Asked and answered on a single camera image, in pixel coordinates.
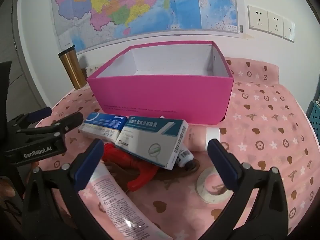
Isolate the teal medicine box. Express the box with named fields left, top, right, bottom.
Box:
left=114, top=116, right=189, bottom=170

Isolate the blue perforated storage rack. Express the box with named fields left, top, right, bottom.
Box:
left=307, top=100, right=320, bottom=140

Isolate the white wall socket plate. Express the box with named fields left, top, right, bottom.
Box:
left=267, top=10, right=284, bottom=34
left=248, top=5, right=269, bottom=33
left=282, top=17, right=295, bottom=42

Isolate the pink white cream tube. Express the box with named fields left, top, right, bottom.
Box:
left=89, top=162, right=173, bottom=240

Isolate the small white ointment tube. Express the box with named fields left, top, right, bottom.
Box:
left=175, top=141, right=198, bottom=172

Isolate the person's left hand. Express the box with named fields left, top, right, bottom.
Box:
left=0, top=177, right=16, bottom=198

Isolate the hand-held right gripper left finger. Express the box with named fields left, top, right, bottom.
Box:
left=22, top=139, right=118, bottom=240

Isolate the pink printed blanket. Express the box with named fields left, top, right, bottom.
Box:
left=35, top=57, right=318, bottom=240

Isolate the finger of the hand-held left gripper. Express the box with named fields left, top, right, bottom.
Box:
left=7, top=107, right=52, bottom=130
left=15, top=112, right=84, bottom=143

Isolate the cream printed cloth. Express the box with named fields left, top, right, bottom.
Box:
left=84, top=64, right=101, bottom=78

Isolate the pink cardboard box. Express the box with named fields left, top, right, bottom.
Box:
left=87, top=41, right=235, bottom=125

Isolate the colourful wall map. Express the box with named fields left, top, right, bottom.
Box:
left=50, top=0, right=247, bottom=54

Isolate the clear tape roll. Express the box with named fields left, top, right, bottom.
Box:
left=195, top=167, right=234, bottom=204

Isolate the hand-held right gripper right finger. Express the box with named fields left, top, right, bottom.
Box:
left=197, top=138, right=292, bottom=240

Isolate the red plastic tool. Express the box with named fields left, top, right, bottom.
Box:
left=102, top=143, right=158, bottom=193

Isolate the grey door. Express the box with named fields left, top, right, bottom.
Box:
left=0, top=0, right=49, bottom=120

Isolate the gold metal tumbler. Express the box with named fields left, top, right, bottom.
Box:
left=58, top=45, right=87, bottom=90

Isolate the blue medicine box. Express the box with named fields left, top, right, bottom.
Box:
left=78, top=112, right=127, bottom=142

